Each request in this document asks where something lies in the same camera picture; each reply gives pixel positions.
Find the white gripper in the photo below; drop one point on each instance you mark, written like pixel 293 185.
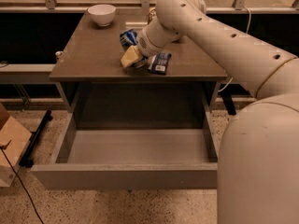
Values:
pixel 146 47

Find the blue pepsi can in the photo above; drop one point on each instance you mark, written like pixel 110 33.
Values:
pixel 127 39

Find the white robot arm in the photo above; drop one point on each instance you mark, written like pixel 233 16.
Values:
pixel 258 163

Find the grey cabinet counter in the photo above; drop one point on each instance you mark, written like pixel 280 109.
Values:
pixel 101 94

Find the grey open drawer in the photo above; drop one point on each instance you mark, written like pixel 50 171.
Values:
pixel 132 159

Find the blue snack packet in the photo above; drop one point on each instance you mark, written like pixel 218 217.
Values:
pixel 159 66

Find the brown chip bag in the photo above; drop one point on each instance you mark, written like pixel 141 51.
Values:
pixel 152 14

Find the white ceramic bowl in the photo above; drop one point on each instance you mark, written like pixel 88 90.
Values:
pixel 102 15

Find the small metal knob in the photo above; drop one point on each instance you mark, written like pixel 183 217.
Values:
pixel 58 55

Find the cardboard box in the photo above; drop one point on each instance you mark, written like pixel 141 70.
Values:
pixel 15 138

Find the black bar on floor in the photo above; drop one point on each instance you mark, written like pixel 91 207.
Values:
pixel 26 159

